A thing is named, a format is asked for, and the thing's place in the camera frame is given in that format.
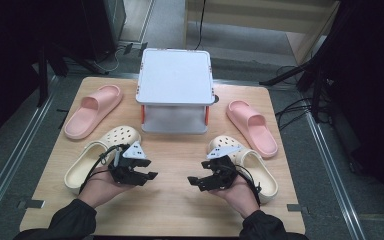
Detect light wooden cabinet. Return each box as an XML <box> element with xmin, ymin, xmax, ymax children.
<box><xmin>183</xmin><ymin>0</ymin><xmax>343</xmax><ymax>66</ymax></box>

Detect black tape strip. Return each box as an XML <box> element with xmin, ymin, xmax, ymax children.
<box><xmin>56</xmin><ymin>108</ymin><xmax>69</xmax><ymax>129</ymax></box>

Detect cream perforated clog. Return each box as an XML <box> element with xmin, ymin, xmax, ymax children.
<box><xmin>207</xmin><ymin>134</ymin><xmax>279</xmax><ymax>205</ymax></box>
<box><xmin>63</xmin><ymin>125</ymin><xmax>142</xmax><ymax>195</ymax></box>

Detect left hand-held gripper black cable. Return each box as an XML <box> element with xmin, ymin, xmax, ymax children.
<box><xmin>78</xmin><ymin>143</ymin><xmax>128</xmax><ymax>194</ymax></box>

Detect white two-tier shoe rack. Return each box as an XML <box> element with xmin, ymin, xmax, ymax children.
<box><xmin>135</xmin><ymin>48</ymin><xmax>216</xmax><ymax>135</ymax></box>

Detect white floor cable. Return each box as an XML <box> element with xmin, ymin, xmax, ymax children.
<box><xmin>93</xmin><ymin>46</ymin><xmax>126</xmax><ymax>73</ymax></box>

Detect black cabinet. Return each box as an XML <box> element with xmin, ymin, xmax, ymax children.
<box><xmin>79</xmin><ymin>0</ymin><xmax>128</xmax><ymax>63</ymax></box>

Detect person's right hand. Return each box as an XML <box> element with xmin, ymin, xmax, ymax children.
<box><xmin>209</xmin><ymin>181</ymin><xmax>261</xmax><ymax>219</ymax></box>

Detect grey tape strip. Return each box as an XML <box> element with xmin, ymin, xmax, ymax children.
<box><xmin>17</xmin><ymin>199</ymin><xmax>46</xmax><ymax>210</ymax></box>
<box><xmin>286</xmin><ymin>203</ymin><xmax>309</xmax><ymax>214</ymax></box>

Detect black tripod stand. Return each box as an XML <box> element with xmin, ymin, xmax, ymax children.
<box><xmin>259</xmin><ymin>49</ymin><xmax>334</xmax><ymax>124</ymax></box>

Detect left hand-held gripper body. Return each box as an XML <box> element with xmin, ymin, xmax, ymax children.
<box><xmin>108</xmin><ymin>140</ymin><xmax>148</xmax><ymax>187</ymax></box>

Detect pink slide slipper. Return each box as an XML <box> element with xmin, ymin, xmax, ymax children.
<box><xmin>226</xmin><ymin>99</ymin><xmax>279</xmax><ymax>159</ymax></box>
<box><xmin>63</xmin><ymin>84</ymin><xmax>124</xmax><ymax>140</ymax></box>

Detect black metal stand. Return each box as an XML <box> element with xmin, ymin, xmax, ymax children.
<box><xmin>36</xmin><ymin>43</ymin><xmax>109</xmax><ymax>108</ymax></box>

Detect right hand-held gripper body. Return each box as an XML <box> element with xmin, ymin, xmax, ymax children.
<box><xmin>206</xmin><ymin>145</ymin><xmax>243</xmax><ymax>192</ymax></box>

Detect black hanging cable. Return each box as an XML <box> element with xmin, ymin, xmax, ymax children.
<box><xmin>194</xmin><ymin>0</ymin><xmax>208</xmax><ymax>51</ymax></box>

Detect person's left hand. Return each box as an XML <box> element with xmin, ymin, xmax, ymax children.
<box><xmin>78</xmin><ymin>166</ymin><xmax>134</xmax><ymax>209</ymax></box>

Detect black floor cables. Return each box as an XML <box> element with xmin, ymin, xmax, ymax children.
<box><xmin>274</xmin><ymin>64</ymin><xmax>331</xmax><ymax>131</ymax></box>

